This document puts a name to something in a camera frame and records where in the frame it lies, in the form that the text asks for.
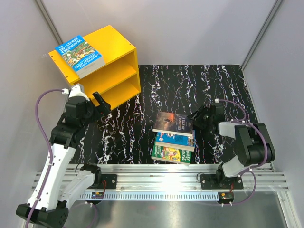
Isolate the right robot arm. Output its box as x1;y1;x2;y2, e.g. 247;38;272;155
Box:
193;103;276;190

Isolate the dark Tale of Two Cities book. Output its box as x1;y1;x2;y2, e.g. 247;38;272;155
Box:
152;112;193;137

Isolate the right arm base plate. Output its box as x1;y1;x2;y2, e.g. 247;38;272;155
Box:
199;174;244;190

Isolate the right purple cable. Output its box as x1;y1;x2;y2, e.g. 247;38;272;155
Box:
215;99;265;205

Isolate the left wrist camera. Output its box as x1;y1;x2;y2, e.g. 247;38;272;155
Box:
61;84;90;101

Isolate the green 104-storey treehouse book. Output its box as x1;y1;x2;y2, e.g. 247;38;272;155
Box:
151;145;191;165

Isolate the white slotted cable duct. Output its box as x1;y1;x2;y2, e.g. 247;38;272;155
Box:
78;191;219;201

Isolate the aluminium mounting rail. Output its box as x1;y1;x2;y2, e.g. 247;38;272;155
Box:
30;162;291;193

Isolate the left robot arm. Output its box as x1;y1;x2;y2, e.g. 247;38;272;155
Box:
16;87;117;228

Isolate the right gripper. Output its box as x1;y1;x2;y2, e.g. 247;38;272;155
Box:
186;105;213;130

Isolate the yellow wooden shelf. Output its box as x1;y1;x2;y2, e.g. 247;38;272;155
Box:
49;25;141;109

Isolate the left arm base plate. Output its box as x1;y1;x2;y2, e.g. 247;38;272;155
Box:
88;174;117;190

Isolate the blue paperback book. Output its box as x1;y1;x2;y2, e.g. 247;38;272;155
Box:
155;130;195;152

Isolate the blue 26-storey treehouse book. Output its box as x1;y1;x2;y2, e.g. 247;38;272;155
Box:
55;36;105;79

